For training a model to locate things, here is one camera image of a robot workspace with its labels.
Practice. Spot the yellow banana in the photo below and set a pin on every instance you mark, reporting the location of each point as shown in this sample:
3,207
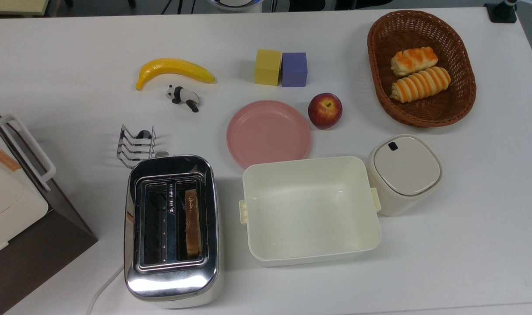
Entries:
178,69

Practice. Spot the cream rectangular plastic tub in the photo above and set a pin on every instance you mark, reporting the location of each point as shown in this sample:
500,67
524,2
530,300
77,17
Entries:
309,210

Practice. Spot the grey toaster lever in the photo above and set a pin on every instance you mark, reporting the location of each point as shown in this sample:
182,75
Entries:
161,154

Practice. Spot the yellow foam cube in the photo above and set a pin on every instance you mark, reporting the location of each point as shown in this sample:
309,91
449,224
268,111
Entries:
268,66

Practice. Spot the cream box with orange tab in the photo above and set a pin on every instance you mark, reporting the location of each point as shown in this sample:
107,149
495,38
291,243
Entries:
7,205

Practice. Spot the metal toast rack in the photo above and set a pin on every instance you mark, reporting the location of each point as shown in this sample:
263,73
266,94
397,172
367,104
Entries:
134,146

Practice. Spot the cream lidded canister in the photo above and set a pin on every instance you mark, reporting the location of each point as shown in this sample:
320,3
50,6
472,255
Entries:
406,168

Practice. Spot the chrome and cream toaster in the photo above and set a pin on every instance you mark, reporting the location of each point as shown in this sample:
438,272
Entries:
171,280

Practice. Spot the long striped bread roll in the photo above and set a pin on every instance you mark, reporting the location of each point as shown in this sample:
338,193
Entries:
421,84

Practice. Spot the red apple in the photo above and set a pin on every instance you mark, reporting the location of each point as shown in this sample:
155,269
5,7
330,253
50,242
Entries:
325,110

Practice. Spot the pale yellow side table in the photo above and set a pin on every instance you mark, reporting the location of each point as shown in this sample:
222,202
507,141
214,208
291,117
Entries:
14,5

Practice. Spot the toasted bread slice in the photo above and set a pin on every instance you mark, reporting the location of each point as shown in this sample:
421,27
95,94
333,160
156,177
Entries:
192,223

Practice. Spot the pink plate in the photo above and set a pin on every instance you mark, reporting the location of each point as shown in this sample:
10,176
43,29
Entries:
268,133

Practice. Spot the small panda figurine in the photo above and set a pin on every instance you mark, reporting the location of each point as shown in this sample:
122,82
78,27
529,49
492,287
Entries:
183,95

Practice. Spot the brown wicker basket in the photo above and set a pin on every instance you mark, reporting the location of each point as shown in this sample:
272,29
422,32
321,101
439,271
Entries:
382,65

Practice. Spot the short orange glazed bread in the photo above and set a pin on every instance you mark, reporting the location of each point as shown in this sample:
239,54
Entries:
413,60

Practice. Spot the purple foam cube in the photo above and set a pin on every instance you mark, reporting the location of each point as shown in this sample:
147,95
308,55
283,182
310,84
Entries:
294,69

